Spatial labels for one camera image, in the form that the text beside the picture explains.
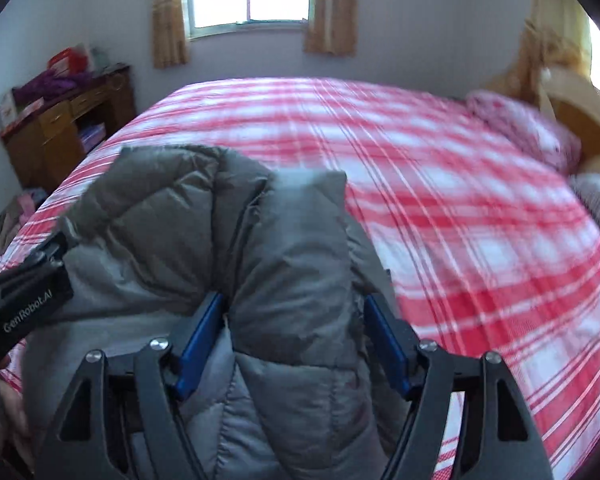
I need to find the person's left hand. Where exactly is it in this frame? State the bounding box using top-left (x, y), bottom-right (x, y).
top-left (0, 377), bottom-right (34, 470)

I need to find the purple cloth on desk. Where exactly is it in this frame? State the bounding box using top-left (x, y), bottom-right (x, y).
top-left (12, 70), bottom-right (93, 107)

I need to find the brown wooden desk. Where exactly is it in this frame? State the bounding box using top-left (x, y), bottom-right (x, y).
top-left (0, 64), bottom-right (137, 193)

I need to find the yellow right window curtain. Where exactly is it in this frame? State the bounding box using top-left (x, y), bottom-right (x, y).
top-left (303, 0), bottom-right (358, 58)

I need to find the clothes pile on floor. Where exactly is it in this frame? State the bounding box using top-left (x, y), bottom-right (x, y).
top-left (0, 188), bottom-right (48, 256)

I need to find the red gift bag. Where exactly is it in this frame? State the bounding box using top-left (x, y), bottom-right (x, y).
top-left (47, 47), bottom-right (88, 76)

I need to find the pink folded quilt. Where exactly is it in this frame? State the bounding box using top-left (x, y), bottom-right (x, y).
top-left (465, 90), bottom-right (581, 176)

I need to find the white red box on desk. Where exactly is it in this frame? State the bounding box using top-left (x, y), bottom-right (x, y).
top-left (0, 91), bottom-right (19, 129)

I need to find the yellow left window curtain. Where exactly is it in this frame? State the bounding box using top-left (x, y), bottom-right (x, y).
top-left (151, 0), bottom-right (188, 70)

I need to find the yellow window curtain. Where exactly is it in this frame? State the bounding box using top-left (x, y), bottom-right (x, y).
top-left (151, 0), bottom-right (188, 70)
top-left (303, 0), bottom-right (358, 58)

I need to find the cream wooden headboard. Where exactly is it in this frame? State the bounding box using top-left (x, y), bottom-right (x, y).
top-left (538, 66), bottom-right (600, 174)

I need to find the yellow curtain by headboard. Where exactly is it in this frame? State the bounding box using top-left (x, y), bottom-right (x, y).
top-left (484, 0), bottom-right (592, 106)

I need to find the red white plaid bed sheet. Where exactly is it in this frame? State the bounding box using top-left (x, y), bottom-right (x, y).
top-left (0, 78), bottom-right (600, 479)

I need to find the grey puffer down jacket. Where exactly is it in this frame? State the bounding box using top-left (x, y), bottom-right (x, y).
top-left (21, 146), bottom-right (405, 479)

